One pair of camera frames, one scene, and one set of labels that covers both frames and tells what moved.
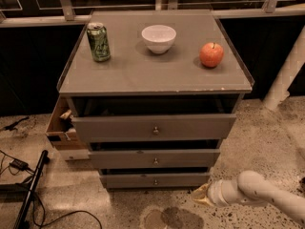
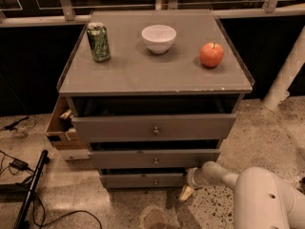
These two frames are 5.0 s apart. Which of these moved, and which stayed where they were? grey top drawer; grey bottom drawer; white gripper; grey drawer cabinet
Moved: white gripper
Stayed: grey drawer cabinet; grey bottom drawer; grey top drawer
